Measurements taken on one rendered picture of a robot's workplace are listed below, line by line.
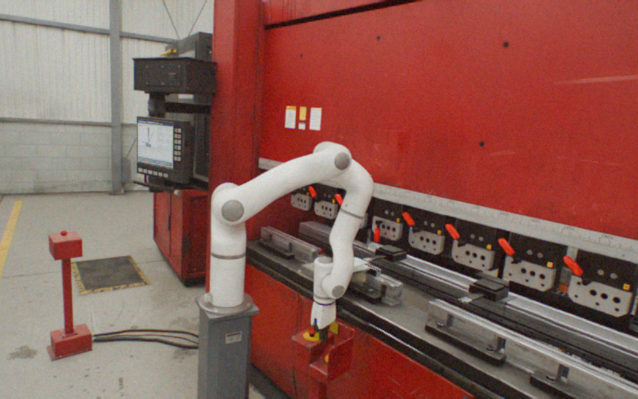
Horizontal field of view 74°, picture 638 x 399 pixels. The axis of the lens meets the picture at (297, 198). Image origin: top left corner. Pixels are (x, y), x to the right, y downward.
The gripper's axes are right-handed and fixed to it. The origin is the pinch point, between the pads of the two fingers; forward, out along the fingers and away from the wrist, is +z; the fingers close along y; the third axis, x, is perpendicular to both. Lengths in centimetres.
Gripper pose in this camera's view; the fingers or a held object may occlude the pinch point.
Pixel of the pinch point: (323, 335)
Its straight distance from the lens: 173.1
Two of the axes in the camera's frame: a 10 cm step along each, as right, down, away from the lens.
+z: -0.1, 9.7, 2.6
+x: 7.3, 1.8, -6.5
